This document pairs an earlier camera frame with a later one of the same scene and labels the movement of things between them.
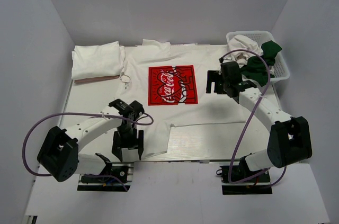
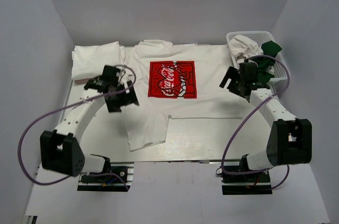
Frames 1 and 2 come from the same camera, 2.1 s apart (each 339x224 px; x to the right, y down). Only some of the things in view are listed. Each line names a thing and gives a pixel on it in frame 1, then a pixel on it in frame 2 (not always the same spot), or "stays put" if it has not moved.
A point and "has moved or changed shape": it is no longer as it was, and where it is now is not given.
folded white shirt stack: (97, 61) stays put
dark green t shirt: (256, 69) stays put
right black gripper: (213, 75) to (231, 73)
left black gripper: (118, 143) to (129, 98)
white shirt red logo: (170, 82) has moved or changed shape
